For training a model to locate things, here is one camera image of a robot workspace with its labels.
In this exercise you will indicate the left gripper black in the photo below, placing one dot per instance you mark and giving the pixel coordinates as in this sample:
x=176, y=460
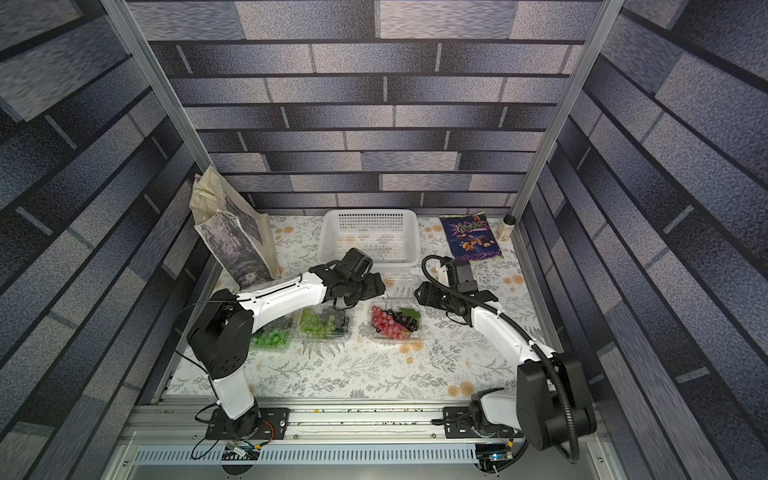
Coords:
x=375, y=287

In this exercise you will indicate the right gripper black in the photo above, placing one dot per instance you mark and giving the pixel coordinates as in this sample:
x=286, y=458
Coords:
x=438, y=298

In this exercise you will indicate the pink grape bunch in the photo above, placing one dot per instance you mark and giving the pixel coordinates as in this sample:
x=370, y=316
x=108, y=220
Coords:
x=384, y=325

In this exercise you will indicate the clear plastic clamshell container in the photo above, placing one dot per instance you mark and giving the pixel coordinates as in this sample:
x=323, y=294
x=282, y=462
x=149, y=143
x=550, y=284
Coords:
x=284, y=321

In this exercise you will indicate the dark red grape bunch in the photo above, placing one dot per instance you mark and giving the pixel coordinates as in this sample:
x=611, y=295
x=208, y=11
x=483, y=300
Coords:
x=408, y=318

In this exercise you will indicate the dark blue grape bunch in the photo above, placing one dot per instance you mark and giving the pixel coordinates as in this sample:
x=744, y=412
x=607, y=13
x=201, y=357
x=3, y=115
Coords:
x=340, y=323

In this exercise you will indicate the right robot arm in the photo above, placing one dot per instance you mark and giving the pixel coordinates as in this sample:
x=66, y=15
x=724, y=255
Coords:
x=551, y=405

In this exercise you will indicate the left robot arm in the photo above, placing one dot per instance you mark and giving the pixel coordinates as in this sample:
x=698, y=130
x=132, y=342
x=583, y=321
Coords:
x=220, y=338

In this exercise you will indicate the white plastic basket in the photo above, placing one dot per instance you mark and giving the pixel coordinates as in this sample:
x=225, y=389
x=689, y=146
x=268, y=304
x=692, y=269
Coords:
x=390, y=237

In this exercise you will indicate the purple candy bag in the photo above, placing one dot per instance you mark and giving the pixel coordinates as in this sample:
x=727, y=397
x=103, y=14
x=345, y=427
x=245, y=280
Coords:
x=470, y=237

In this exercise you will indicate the beige tote bag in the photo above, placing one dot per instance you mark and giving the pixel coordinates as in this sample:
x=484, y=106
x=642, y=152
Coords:
x=239, y=237

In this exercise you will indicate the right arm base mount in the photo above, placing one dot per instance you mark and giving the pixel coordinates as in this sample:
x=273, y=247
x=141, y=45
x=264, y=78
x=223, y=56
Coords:
x=457, y=424

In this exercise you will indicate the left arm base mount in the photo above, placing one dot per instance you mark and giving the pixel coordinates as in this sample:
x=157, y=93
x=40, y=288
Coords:
x=256, y=424

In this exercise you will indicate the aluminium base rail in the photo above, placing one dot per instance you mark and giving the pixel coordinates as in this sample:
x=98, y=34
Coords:
x=337, y=439

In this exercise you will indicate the aluminium frame post right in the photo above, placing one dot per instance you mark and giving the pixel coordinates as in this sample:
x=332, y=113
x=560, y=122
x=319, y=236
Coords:
x=607, y=16

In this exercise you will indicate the aluminium frame post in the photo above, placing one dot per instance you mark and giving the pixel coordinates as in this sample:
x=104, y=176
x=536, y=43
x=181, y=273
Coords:
x=130, y=32
x=607, y=16

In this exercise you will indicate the aluminium frame post left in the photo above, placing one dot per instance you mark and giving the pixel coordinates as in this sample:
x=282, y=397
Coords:
x=130, y=32

